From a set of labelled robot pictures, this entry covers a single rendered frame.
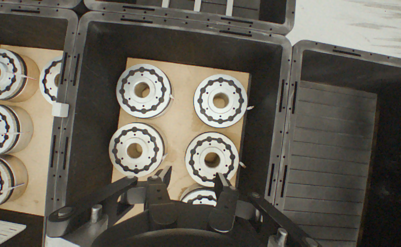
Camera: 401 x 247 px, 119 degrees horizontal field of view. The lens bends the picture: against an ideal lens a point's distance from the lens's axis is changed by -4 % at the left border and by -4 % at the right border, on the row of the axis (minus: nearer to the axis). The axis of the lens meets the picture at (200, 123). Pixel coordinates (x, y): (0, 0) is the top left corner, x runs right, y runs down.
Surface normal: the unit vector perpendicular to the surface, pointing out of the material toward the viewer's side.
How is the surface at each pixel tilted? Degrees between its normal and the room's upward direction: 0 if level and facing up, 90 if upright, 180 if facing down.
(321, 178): 0
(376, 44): 0
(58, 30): 90
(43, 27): 90
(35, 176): 0
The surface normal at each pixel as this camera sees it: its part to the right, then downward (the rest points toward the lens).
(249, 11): 0.01, 0.00
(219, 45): -0.13, 0.99
